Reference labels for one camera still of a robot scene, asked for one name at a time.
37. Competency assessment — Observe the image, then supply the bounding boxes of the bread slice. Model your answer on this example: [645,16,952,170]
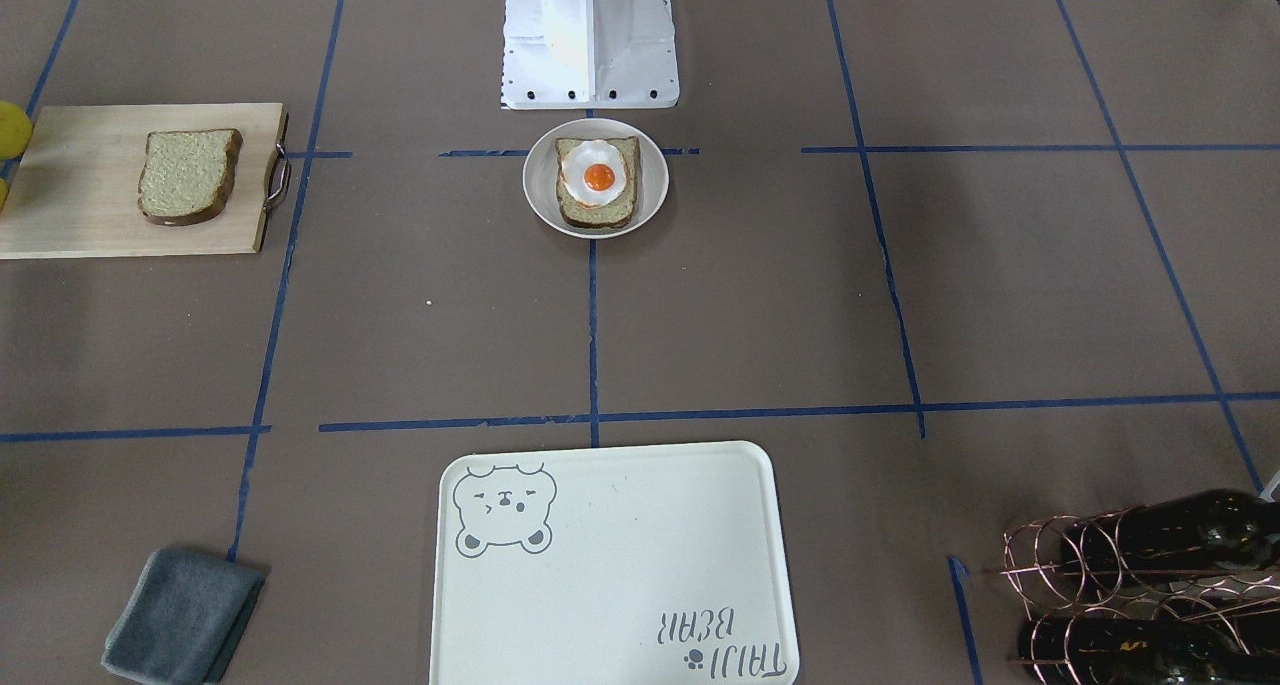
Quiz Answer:
[137,128,243,228]
[556,137,640,228]

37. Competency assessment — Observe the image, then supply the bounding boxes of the grey folded cloth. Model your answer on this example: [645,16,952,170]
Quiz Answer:
[101,548,266,684]

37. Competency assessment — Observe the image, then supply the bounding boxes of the copper wire bottle rack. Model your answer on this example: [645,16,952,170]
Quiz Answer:
[1002,507,1277,658]

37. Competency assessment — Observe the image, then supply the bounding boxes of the fried egg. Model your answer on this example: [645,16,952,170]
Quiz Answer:
[556,138,627,207]

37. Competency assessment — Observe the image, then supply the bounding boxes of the dark glass bottle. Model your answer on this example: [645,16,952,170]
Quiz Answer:
[1060,489,1279,585]
[1015,616,1279,684]

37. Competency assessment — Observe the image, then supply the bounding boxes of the wooden cutting board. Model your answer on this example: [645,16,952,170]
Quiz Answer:
[1,102,288,260]

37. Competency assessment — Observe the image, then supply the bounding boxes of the upper dark glass bottle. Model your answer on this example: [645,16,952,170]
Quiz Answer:
[1060,489,1279,585]

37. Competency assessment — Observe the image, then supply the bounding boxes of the lower dark glass bottle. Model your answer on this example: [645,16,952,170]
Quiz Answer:
[1015,616,1279,684]

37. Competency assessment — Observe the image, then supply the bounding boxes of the white bear serving tray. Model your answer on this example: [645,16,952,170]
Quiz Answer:
[428,440,801,684]

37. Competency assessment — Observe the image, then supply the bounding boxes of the white round plate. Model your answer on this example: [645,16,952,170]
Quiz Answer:
[522,117,669,239]

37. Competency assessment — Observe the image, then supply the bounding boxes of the yellow fruit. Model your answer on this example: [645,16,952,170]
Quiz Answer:
[0,101,35,163]

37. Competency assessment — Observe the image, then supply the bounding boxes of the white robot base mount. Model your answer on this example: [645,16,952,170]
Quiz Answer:
[500,0,681,110]

